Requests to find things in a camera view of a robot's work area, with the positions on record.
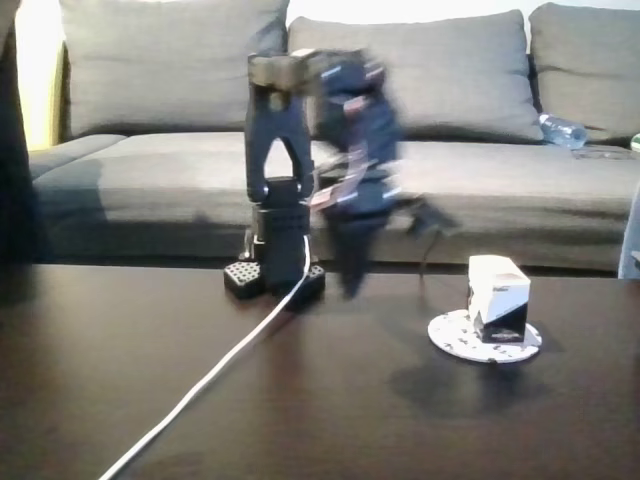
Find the white and black servo box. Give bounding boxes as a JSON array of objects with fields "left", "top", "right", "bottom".
[{"left": 467, "top": 254, "right": 532, "bottom": 345}]

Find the metal table clamp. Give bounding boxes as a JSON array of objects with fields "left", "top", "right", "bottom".
[{"left": 243, "top": 227, "right": 264, "bottom": 263}]

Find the round white patterned coaster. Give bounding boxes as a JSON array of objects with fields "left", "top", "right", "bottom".
[{"left": 427, "top": 306, "right": 543, "bottom": 364}]

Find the grey sofa back cushion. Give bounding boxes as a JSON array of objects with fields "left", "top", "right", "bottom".
[
  {"left": 527, "top": 1, "right": 640, "bottom": 145},
  {"left": 286, "top": 8, "right": 545, "bottom": 145},
  {"left": 58, "top": 0, "right": 292, "bottom": 140}
]

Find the grey fabric sofa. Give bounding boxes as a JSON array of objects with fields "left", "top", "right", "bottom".
[{"left": 27, "top": 0, "right": 640, "bottom": 275}]

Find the clear plastic water bottle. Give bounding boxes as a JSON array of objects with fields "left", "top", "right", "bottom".
[{"left": 538, "top": 113, "right": 588, "bottom": 149}]

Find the dark flat item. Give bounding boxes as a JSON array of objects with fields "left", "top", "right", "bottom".
[{"left": 571, "top": 144, "right": 640, "bottom": 163}]

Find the blue cloth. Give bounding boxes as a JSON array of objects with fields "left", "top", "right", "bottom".
[{"left": 617, "top": 187, "right": 640, "bottom": 280}]

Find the thin black camera cable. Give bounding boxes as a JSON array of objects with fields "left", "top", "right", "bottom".
[{"left": 417, "top": 232, "right": 437, "bottom": 304}]

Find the white cable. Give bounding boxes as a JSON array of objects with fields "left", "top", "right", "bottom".
[{"left": 97, "top": 234, "right": 314, "bottom": 480}]

